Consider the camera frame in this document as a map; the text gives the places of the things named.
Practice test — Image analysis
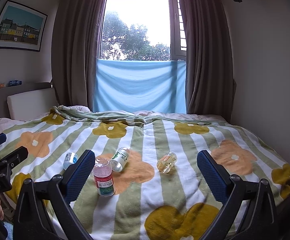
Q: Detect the red label plastic cup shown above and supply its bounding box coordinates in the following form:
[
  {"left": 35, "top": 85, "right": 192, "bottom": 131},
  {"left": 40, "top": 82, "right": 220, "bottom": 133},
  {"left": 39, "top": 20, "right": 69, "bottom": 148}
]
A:
[{"left": 92, "top": 157, "right": 115, "bottom": 197}]

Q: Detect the blue label plastic cup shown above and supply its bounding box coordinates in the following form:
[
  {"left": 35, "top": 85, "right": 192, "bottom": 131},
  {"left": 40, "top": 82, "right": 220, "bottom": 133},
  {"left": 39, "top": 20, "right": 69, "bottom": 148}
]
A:
[{"left": 63, "top": 152, "right": 78, "bottom": 170}]

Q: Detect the orange label plastic cup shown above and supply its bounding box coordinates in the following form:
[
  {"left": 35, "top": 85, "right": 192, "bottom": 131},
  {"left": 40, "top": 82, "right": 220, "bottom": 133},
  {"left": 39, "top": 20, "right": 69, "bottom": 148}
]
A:
[{"left": 156, "top": 152, "right": 177, "bottom": 173}]

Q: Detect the green label plastic cup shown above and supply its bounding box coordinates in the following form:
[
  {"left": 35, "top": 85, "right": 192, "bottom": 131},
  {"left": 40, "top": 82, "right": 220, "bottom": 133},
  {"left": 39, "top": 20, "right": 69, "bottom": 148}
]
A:
[{"left": 110, "top": 147, "right": 130, "bottom": 172}]

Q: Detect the grey headboard shelf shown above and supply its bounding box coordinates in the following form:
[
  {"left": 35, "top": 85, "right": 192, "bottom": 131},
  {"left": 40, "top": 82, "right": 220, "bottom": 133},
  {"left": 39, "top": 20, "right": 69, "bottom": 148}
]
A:
[{"left": 0, "top": 82, "right": 52, "bottom": 119}]

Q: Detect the white headboard cushion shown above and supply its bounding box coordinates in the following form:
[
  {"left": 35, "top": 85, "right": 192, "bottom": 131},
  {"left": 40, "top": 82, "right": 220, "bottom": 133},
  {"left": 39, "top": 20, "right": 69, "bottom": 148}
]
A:
[{"left": 7, "top": 88, "right": 57, "bottom": 121}]

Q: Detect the orange toy on shelf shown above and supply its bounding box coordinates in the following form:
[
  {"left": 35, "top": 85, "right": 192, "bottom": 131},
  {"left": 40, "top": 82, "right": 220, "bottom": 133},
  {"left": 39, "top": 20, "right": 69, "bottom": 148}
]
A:
[{"left": 0, "top": 83, "right": 6, "bottom": 89}]

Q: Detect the blue toy on shelf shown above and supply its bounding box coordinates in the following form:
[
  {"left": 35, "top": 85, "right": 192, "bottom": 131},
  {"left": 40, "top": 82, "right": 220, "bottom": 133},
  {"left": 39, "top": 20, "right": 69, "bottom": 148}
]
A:
[{"left": 7, "top": 80, "right": 23, "bottom": 87}]

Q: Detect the striped floral blanket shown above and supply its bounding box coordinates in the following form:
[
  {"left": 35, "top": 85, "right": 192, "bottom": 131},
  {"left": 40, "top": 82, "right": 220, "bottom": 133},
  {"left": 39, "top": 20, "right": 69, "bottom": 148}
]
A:
[{"left": 0, "top": 106, "right": 290, "bottom": 239}]

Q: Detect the framed town picture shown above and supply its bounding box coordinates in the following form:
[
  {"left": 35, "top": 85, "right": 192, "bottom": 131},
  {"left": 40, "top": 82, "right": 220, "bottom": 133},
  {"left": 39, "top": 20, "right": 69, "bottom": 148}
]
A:
[{"left": 0, "top": 0, "right": 48, "bottom": 52}]

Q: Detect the right brown curtain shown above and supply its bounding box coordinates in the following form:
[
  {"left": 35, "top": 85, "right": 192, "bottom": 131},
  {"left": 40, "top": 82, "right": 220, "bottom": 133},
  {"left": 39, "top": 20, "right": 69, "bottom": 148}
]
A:
[{"left": 180, "top": 0, "right": 236, "bottom": 121}]

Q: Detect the brown curtain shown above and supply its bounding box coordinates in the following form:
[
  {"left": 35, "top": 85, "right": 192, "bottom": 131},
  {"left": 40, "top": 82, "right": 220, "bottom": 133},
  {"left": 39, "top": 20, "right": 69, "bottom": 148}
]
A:
[
  {"left": 51, "top": 0, "right": 106, "bottom": 108},
  {"left": 180, "top": 0, "right": 236, "bottom": 121}
]

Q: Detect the light blue hanging cloth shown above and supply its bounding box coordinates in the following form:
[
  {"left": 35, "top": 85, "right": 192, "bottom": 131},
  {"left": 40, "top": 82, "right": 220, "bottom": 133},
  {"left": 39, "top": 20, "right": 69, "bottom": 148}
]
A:
[{"left": 93, "top": 59, "right": 186, "bottom": 113}]

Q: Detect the left brown curtain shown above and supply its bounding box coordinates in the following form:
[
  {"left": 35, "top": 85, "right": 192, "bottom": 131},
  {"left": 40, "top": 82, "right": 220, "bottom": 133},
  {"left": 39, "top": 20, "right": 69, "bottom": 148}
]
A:
[{"left": 51, "top": 0, "right": 106, "bottom": 108}]

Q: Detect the white window frame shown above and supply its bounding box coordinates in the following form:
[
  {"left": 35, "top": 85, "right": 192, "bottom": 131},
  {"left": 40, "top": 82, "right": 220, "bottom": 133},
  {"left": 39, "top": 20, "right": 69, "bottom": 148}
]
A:
[{"left": 169, "top": 0, "right": 187, "bottom": 61}]

